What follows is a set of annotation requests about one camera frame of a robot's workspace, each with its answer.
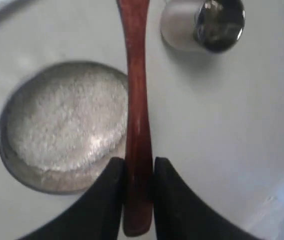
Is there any dark red wooden spoon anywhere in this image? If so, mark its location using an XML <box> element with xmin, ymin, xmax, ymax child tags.
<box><xmin>117</xmin><ymin>0</ymin><xmax>153</xmax><ymax>237</ymax></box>

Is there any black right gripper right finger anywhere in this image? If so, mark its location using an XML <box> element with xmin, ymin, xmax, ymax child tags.
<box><xmin>154</xmin><ymin>157</ymin><xmax>255</xmax><ymax>240</ymax></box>

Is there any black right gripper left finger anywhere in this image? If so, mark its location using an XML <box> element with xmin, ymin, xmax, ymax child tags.
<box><xmin>21</xmin><ymin>157</ymin><xmax>125</xmax><ymax>240</ymax></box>

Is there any steel bowl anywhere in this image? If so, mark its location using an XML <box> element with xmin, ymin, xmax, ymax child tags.
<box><xmin>0</xmin><ymin>60</ymin><xmax>128</xmax><ymax>195</ymax></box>

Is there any small steel cup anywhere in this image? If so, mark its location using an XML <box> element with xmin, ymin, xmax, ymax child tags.
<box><xmin>160</xmin><ymin>0</ymin><xmax>245</xmax><ymax>54</ymax></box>

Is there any white rice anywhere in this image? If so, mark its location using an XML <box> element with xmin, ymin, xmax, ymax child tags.
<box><xmin>7</xmin><ymin>66</ymin><xmax>127</xmax><ymax>172</ymax></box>

